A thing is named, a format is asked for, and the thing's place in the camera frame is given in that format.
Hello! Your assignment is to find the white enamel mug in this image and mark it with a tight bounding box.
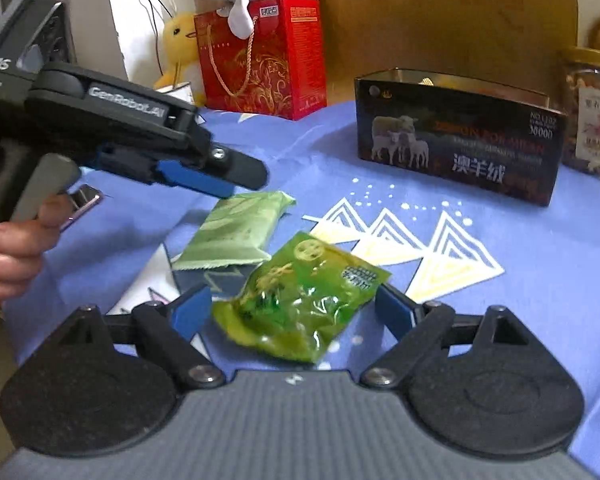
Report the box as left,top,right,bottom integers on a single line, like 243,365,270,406
172,82,197,107

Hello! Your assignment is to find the clear nut jar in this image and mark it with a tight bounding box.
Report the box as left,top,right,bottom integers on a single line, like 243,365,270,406
560,46,600,180

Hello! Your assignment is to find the red gift box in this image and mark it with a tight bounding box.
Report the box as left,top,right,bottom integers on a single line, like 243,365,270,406
194,0,328,122

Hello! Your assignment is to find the yellow duck plush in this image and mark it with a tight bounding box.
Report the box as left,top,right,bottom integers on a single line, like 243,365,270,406
152,11,203,106

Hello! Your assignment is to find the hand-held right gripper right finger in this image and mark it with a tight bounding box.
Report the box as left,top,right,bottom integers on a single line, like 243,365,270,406
361,284,527,391

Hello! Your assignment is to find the blue printed blanket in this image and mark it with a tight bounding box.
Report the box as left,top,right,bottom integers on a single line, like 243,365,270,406
2,100,600,480

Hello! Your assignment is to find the person's left hand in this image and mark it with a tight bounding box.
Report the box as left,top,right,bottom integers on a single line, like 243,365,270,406
0,127,74,302

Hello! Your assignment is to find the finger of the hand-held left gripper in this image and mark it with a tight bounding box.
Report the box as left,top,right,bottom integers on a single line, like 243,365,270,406
92,145,237,199
200,144,270,191

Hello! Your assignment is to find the light green snack packet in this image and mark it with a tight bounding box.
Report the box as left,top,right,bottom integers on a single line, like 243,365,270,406
171,191,297,272

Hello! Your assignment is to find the black sheep print box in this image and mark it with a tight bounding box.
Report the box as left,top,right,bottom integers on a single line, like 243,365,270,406
354,67,568,207

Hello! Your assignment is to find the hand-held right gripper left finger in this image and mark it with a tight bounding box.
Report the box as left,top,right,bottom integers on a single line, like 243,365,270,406
55,282,228,391

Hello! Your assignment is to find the wooden headboard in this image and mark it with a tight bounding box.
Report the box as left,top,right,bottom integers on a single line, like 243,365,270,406
300,0,581,111

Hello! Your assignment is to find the green clear snack packet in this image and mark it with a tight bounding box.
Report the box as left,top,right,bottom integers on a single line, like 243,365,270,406
211,231,392,364

